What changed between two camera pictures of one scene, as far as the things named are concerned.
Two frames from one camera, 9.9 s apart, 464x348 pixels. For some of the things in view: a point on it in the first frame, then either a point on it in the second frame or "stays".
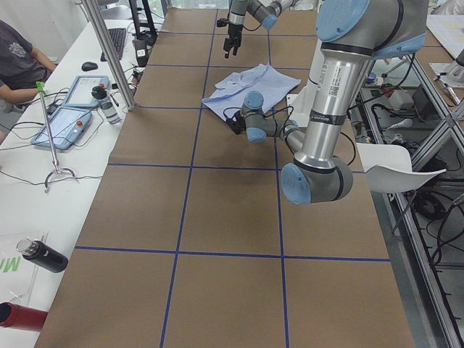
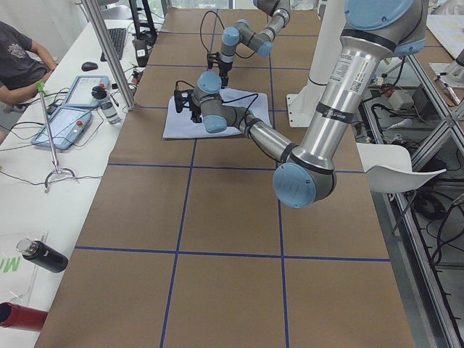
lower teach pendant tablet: [67, 126] stays
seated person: [22, 66] stays
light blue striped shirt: [228, 94] to [180, 125]
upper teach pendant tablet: [80, 94] stays
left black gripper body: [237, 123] to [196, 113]
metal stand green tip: [56, 170] stays
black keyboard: [117, 36] stays
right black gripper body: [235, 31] to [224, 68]
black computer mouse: [88, 66] stays
